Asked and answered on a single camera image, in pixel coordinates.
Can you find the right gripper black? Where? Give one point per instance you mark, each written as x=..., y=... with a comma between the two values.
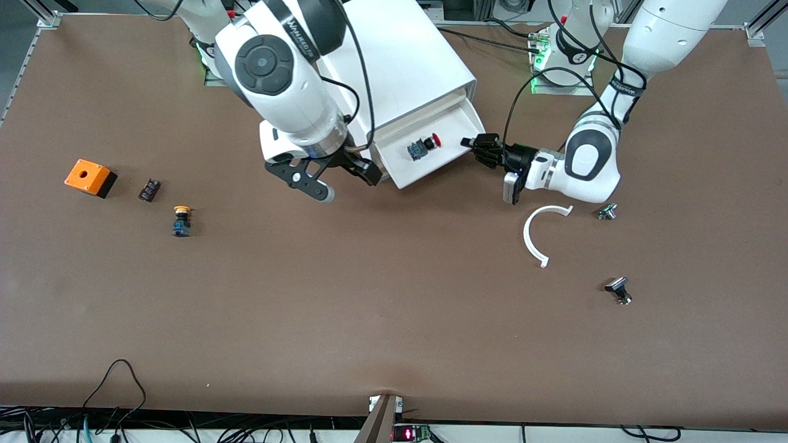
x=348, y=160

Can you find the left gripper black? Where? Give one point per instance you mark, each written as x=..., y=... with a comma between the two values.
x=514, y=157

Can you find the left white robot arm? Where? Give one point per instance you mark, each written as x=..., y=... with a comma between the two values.
x=591, y=166

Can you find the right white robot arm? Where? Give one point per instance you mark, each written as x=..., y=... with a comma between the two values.
x=289, y=80

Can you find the red push button blue body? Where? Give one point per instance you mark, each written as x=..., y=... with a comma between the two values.
x=422, y=147

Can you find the yellow push button blue body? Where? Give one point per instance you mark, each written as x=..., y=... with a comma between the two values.
x=181, y=224

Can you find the upper silver metal fastener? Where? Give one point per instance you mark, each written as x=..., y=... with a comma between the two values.
x=607, y=212

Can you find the black terminal block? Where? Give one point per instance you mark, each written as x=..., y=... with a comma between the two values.
x=149, y=189

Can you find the small device with red display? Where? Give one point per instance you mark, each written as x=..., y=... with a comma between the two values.
x=409, y=434

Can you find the white semicircular plastic bracket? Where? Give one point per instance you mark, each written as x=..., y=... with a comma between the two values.
x=527, y=237

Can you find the orange button enclosure box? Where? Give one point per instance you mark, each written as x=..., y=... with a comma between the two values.
x=86, y=175

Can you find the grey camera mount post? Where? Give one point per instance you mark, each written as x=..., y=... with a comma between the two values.
x=378, y=424

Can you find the aluminium frame profile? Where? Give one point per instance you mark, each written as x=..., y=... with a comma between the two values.
x=755, y=34

